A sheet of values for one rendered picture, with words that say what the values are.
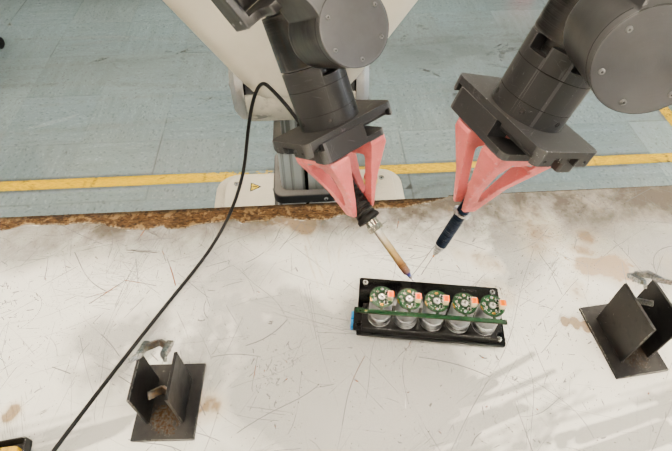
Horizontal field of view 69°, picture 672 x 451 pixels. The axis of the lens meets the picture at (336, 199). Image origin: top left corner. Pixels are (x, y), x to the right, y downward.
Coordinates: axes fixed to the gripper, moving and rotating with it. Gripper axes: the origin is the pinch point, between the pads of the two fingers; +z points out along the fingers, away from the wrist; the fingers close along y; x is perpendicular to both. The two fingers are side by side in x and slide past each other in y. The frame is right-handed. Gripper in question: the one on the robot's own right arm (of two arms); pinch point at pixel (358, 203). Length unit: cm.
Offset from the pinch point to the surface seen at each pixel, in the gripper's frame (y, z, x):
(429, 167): 85, 50, 88
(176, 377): -22.6, 7.0, 3.4
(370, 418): -9.8, 18.1, -5.5
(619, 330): 15.4, 20.5, -16.5
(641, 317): 15.0, 17.3, -19.0
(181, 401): -23.3, 10.0, 4.1
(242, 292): -11.8, 8.1, 12.0
